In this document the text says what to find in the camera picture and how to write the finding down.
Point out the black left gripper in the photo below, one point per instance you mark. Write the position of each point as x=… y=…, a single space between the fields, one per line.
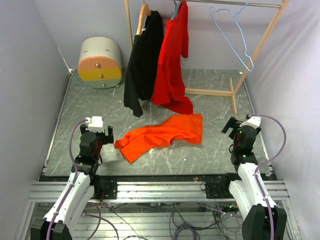
x=105 y=138

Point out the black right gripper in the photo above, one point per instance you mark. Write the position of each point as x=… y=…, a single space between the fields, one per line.
x=234 y=123

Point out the orange t shirt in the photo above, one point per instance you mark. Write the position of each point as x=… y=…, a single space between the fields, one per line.
x=181 y=127

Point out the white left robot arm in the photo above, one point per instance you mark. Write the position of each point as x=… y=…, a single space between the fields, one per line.
x=83 y=183

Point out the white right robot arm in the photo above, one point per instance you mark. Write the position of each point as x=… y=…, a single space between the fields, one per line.
x=262 y=218

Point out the red t shirt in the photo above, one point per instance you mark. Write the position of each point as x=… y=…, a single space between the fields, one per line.
x=169 y=87

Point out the black t shirt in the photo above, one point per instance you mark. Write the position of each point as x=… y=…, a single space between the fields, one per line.
x=142 y=67

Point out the teal hanger under red shirt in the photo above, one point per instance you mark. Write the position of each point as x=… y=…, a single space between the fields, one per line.
x=177 y=4

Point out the wooden clothes hanger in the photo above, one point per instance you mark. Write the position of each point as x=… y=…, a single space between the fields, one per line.
x=144 y=13

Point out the wooden clothes rack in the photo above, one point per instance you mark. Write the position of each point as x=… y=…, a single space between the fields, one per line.
x=248 y=67

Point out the round pastel drawer cabinet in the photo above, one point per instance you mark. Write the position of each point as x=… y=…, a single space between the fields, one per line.
x=100 y=64

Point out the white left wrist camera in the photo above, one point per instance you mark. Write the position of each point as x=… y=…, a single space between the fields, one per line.
x=95 y=124

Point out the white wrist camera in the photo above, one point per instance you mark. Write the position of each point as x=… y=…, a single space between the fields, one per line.
x=95 y=124
x=253 y=121

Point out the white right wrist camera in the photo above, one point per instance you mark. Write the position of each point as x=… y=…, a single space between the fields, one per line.
x=253 y=121

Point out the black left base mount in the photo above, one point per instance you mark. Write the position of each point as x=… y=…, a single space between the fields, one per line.
x=105 y=188

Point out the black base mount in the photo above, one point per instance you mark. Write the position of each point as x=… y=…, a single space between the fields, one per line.
x=105 y=188
x=216 y=186

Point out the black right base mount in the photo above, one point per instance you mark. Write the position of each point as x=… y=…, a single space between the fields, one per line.
x=216 y=186

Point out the aluminium rail frame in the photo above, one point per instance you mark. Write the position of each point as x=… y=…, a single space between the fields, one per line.
x=133 y=192

